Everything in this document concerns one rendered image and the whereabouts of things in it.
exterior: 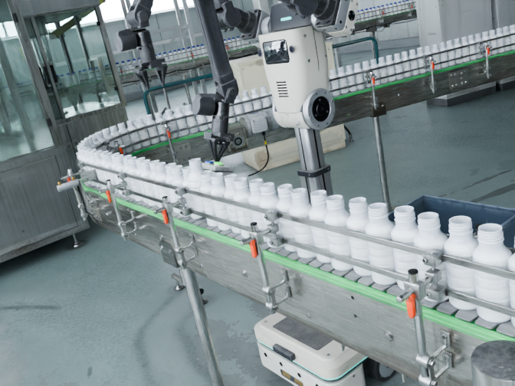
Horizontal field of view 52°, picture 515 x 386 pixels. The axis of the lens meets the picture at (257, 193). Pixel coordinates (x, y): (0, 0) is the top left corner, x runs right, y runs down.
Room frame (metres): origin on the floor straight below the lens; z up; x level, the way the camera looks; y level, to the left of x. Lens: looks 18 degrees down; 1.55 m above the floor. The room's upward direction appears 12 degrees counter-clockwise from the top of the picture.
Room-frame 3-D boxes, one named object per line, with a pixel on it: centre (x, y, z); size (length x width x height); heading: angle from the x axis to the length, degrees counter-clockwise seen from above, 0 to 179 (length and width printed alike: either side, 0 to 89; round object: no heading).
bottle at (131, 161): (1.94, 0.43, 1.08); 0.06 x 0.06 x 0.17
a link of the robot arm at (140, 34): (2.00, 0.29, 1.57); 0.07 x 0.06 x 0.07; 125
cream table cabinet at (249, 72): (5.98, -0.51, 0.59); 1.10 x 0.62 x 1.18; 106
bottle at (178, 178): (1.65, 0.24, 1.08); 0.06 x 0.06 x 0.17
